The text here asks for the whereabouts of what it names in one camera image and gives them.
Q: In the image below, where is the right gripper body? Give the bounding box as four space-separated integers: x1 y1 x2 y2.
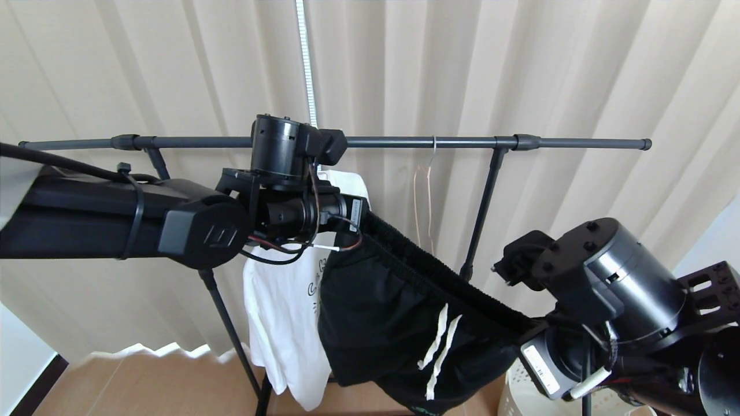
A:
519 325 616 400

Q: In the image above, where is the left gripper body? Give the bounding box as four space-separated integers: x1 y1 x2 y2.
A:
301 192 371 235

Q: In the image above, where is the pink clothes hanger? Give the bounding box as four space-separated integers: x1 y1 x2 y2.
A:
413 136 438 256

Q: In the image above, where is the black garment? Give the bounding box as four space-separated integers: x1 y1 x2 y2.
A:
317 211 547 416

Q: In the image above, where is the white printed t-shirt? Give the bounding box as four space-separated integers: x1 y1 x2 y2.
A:
242 169 372 412

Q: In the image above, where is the white laundry basket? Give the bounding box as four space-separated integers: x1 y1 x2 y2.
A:
497 365 657 416

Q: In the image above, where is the black clothes rack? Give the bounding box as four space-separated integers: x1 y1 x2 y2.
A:
18 134 653 416

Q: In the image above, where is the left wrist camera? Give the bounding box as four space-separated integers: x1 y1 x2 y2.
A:
305 127 348 166

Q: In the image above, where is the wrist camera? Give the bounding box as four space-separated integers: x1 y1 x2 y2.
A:
305 127 348 166
491 230 558 289

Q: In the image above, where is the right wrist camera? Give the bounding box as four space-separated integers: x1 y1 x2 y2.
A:
491 230 558 289

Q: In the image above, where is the black cable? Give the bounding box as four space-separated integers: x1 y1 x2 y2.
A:
0 142 160 185

